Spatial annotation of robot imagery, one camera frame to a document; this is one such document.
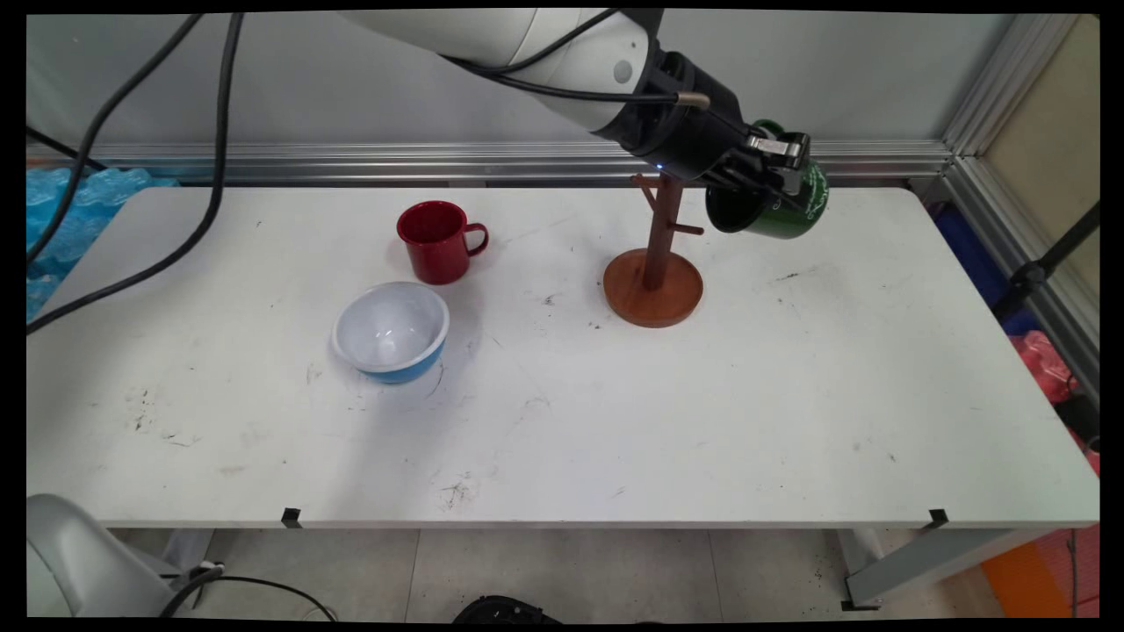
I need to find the slanted aluminium frame post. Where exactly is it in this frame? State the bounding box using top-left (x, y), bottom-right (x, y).
top-left (941, 12), bottom-right (1100, 406)

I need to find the blue bubble wrap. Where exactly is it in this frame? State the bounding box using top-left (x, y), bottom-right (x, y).
top-left (26, 167), bottom-right (181, 321)

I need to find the orange crate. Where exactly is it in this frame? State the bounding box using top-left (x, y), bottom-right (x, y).
top-left (979, 525), bottom-right (1100, 619)

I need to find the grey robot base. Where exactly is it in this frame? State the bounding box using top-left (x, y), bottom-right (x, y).
top-left (26, 493), bottom-right (177, 619)

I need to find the thin black hanging cable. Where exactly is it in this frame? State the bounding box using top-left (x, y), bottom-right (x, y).
top-left (26, 12), bottom-right (205, 266)

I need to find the grey table leg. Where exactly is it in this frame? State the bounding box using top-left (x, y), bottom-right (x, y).
top-left (834, 527), bottom-right (1055, 612)

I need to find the green enamel mug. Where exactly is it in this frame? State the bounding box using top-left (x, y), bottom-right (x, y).
top-left (705, 118), bottom-right (830, 241)

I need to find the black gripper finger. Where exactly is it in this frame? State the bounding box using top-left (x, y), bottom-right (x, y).
top-left (745, 132), bottom-right (812, 196)
top-left (708, 163), bottom-right (804, 212)

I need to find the black tripod leg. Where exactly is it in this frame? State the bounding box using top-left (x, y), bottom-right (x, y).
top-left (992, 202), bottom-right (1100, 321)

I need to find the brown wooden mug tree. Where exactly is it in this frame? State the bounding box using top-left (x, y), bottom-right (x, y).
top-left (603, 171), bottom-right (705, 329)

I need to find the blue box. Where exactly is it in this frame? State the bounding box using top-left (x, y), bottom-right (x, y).
top-left (933, 204), bottom-right (1037, 334)

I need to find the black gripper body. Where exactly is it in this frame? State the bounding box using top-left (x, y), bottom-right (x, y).
top-left (602, 49), bottom-right (763, 187)

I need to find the red plastic bag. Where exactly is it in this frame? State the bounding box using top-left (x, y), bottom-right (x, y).
top-left (1008, 330), bottom-right (1100, 475)

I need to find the red enamel mug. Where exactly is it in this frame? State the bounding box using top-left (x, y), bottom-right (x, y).
top-left (396, 201), bottom-right (489, 285)

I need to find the thick black hanging cable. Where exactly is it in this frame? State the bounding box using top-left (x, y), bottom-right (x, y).
top-left (26, 12), bottom-right (246, 336)

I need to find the black object on floor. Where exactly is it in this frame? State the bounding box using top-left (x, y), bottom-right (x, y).
top-left (452, 595), bottom-right (563, 624)

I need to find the black cable along wall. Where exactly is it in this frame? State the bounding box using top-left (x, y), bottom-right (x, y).
top-left (26, 126), bottom-right (108, 172)

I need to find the beige wall panel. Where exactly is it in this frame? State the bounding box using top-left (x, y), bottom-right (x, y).
top-left (982, 14), bottom-right (1100, 304)

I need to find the blue and white bowl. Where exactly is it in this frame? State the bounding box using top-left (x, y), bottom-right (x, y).
top-left (331, 282), bottom-right (450, 384)

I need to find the black floor cable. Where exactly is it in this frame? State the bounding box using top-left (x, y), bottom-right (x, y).
top-left (160, 562), bottom-right (339, 621)

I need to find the horizontal aluminium frame rail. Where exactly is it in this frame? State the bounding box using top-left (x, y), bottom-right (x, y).
top-left (26, 139), bottom-right (954, 187)

